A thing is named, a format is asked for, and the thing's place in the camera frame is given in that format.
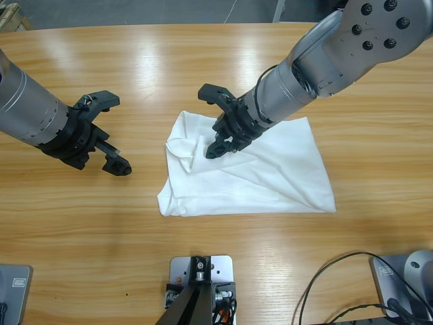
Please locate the silver round connector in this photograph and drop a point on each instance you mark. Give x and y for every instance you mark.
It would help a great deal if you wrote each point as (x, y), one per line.
(170, 298)
(221, 297)

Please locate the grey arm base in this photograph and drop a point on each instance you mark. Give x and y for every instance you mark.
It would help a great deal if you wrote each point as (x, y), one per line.
(13, 304)
(385, 287)

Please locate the white t-shirt with black logo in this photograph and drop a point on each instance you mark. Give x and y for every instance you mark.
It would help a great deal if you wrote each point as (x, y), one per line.
(253, 179)

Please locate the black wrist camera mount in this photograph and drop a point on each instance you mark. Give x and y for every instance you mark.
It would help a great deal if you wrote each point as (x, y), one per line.
(211, 91)
(105, 98)

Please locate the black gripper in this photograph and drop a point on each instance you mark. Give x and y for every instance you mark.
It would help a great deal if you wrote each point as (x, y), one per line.
(74, 142)
(240, 125)

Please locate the white metal leg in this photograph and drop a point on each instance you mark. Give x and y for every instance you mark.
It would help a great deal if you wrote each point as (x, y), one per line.
(278, 11)

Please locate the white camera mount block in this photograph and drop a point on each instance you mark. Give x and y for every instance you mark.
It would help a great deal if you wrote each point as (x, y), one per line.
(221, 267)

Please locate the wooden pallet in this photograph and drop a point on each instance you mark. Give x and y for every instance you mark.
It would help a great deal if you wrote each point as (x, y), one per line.
(10, 20)

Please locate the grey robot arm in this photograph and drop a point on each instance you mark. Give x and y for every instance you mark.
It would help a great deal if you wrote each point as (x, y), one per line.
(27, 105)
(338, 50)

